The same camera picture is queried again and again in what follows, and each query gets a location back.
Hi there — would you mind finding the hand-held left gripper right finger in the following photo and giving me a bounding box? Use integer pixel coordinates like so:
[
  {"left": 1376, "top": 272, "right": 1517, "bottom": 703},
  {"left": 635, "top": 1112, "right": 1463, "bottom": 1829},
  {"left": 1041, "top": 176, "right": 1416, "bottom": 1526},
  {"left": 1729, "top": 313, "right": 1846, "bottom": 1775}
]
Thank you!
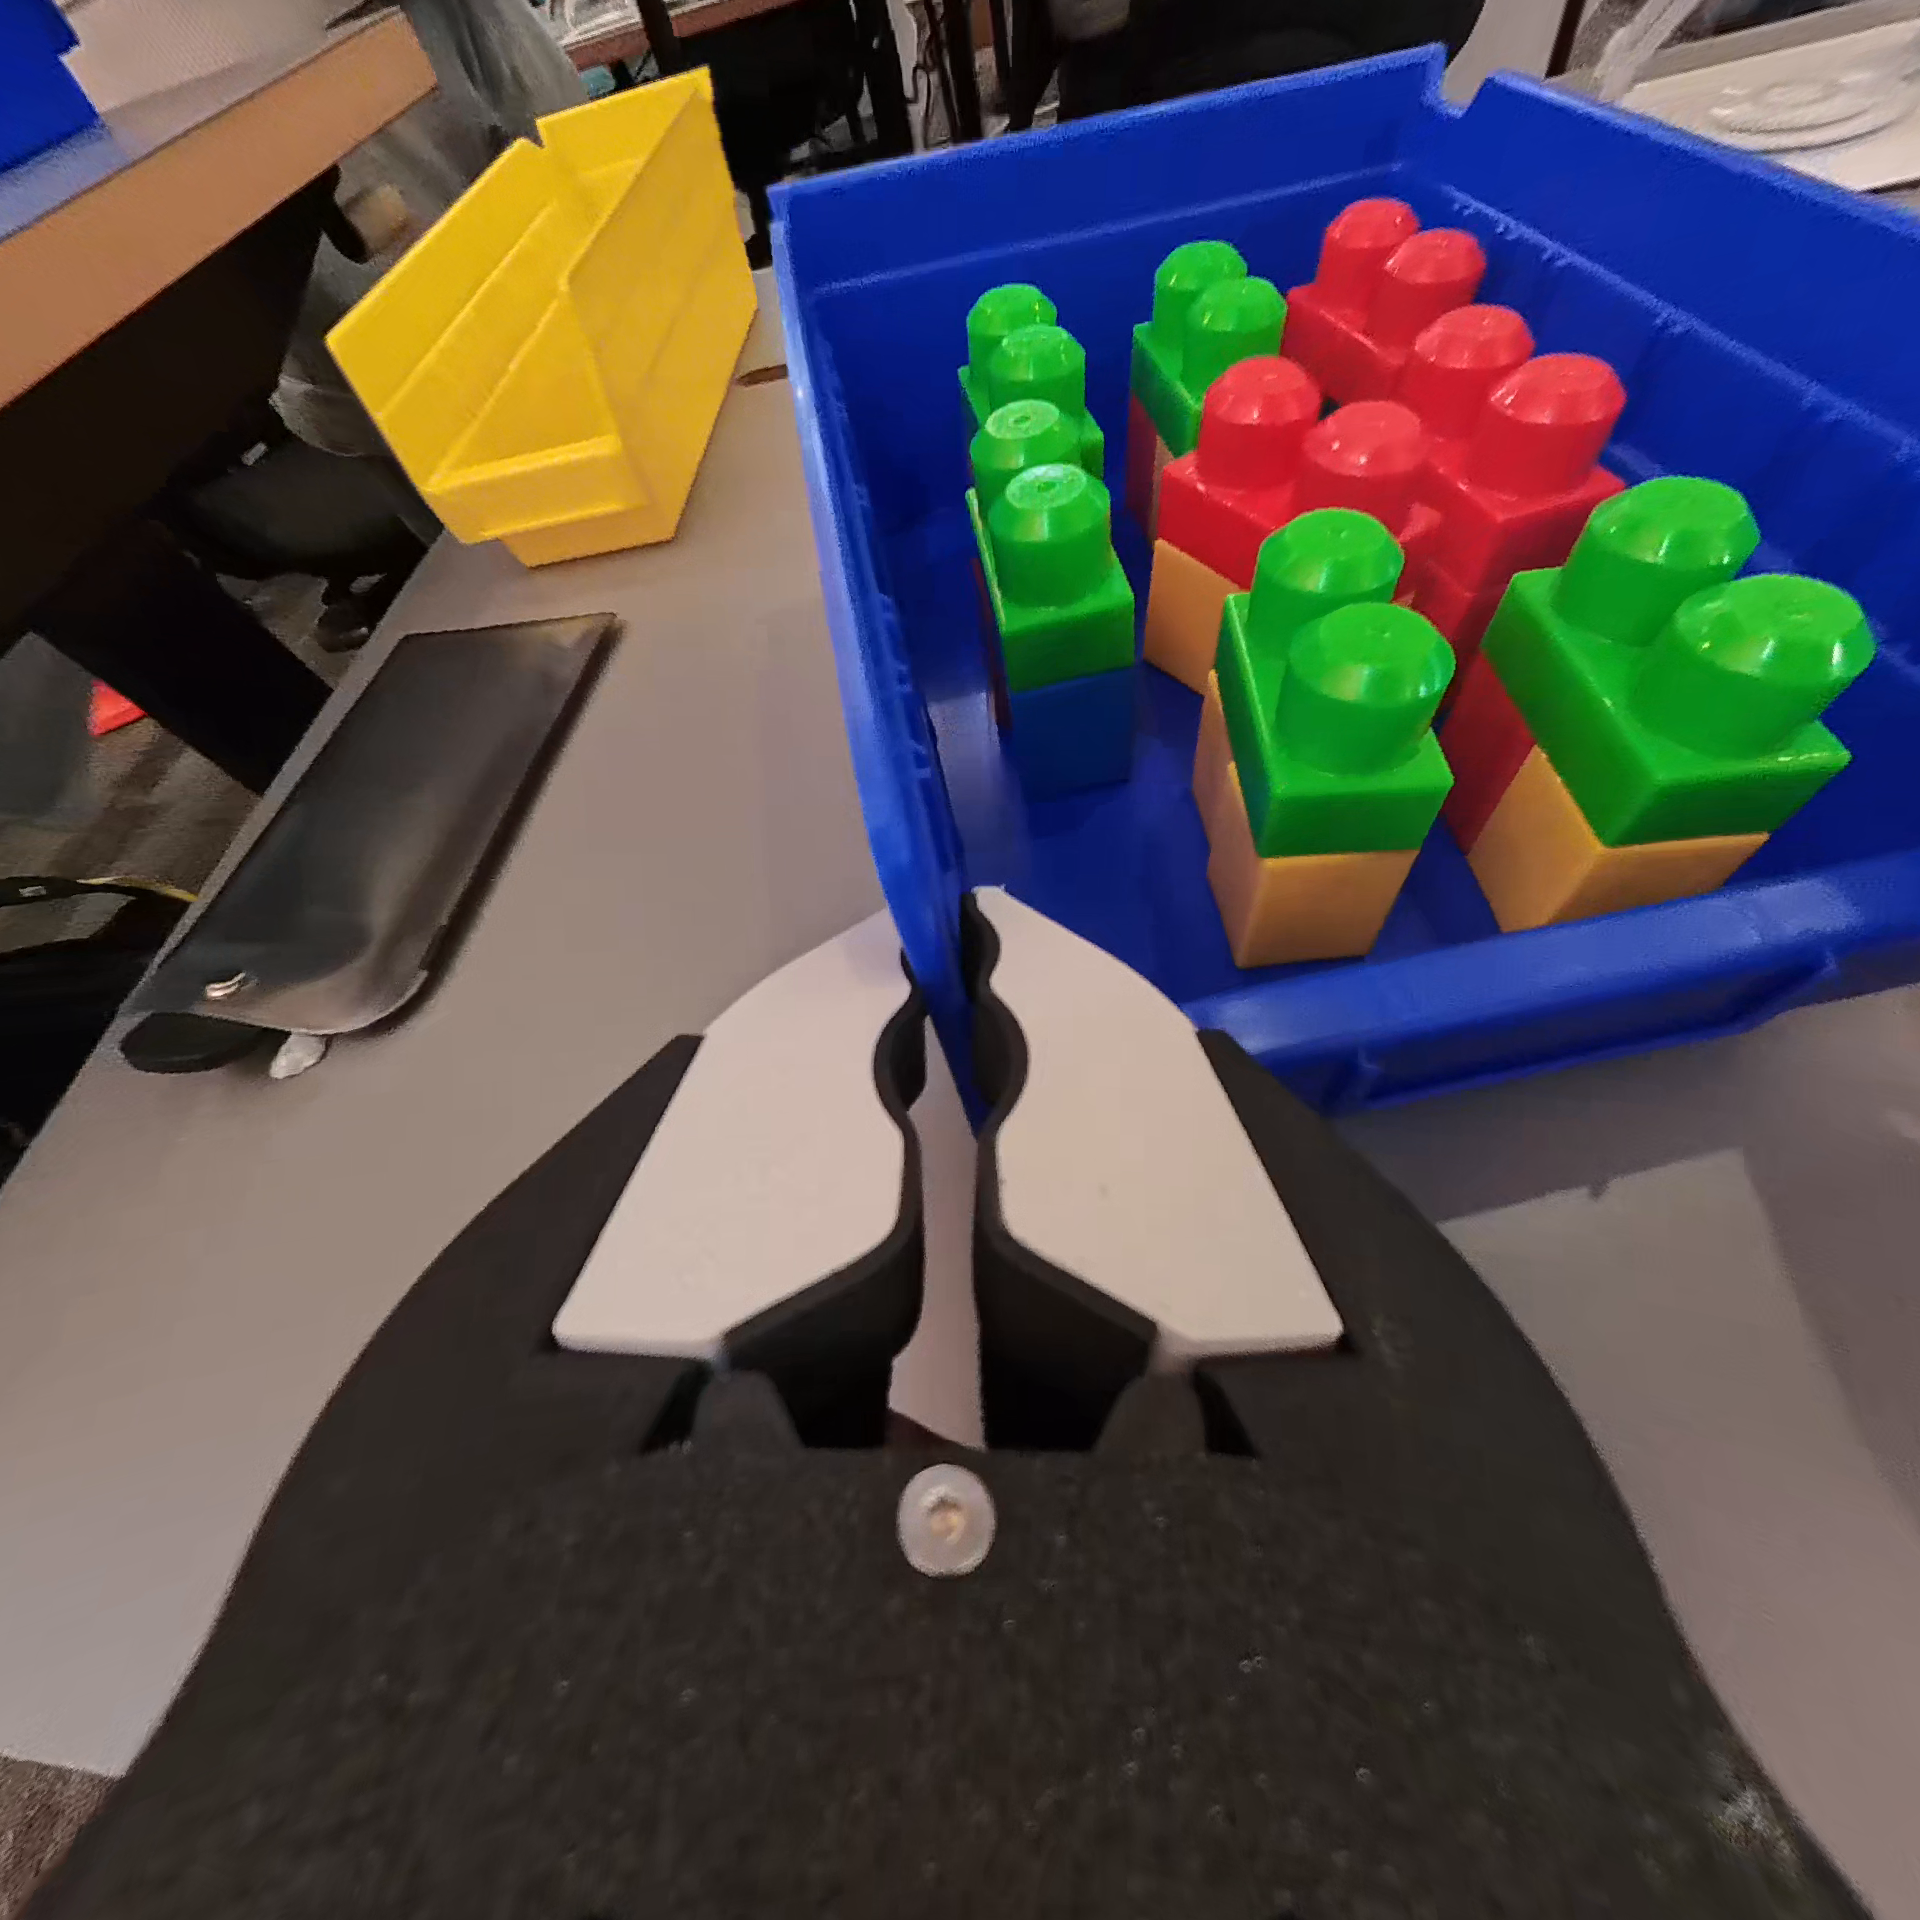
[{"left": 977, "top": 889, "right": 1351, "bottom": 1369}]

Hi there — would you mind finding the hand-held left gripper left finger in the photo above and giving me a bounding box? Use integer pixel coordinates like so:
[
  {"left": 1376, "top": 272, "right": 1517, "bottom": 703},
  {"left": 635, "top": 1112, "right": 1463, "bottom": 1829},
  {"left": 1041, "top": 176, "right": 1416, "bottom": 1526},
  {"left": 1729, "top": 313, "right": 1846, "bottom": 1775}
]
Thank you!
[{"left": 553, "top": 910, "right": 927, "bottom": 1359}]

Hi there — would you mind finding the cluster of toy blocks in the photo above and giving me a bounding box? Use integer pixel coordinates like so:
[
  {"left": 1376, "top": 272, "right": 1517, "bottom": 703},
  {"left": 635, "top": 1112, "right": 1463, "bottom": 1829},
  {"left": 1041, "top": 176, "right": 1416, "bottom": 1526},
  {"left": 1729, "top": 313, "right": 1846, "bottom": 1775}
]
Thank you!
[{"left": 960, "top": 196, "right": 1878, "bottom": 969}]

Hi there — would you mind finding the blue plastic bin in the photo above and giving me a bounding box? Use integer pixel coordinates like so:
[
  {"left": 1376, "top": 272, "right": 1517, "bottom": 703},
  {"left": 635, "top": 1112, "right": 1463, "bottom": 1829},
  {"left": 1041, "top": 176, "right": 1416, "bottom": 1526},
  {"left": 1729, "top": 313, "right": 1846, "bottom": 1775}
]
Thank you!
[
  {"left": 773, "top": 46, "right": 1920, "bottom": 1119},
  {"left": 0, "top": 0, "right": 108, "bottom": 174}
]

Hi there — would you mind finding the wooden side table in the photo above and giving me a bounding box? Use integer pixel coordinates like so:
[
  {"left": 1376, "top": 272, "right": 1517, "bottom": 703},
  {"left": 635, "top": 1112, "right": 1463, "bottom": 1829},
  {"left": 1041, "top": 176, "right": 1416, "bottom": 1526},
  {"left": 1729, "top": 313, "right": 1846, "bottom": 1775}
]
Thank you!
[{"left": 0, "top": 16, "right": 445, "bottom": 708}]

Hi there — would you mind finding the yellow plastic bin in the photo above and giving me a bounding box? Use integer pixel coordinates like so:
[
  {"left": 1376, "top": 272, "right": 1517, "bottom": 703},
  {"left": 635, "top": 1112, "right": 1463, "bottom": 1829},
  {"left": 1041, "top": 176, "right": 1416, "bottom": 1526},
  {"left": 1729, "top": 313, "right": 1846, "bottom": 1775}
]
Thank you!
[{"left": 324, "top": 67, "right": 763, "bottom": 572}]

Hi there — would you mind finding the black flat panel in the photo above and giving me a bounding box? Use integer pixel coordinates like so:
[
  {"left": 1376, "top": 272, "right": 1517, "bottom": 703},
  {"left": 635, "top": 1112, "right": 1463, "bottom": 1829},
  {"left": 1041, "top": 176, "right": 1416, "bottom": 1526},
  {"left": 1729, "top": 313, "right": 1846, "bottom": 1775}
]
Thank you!
[{"left": 120, "top": 616, "right": 624, "bottom": 1083}]

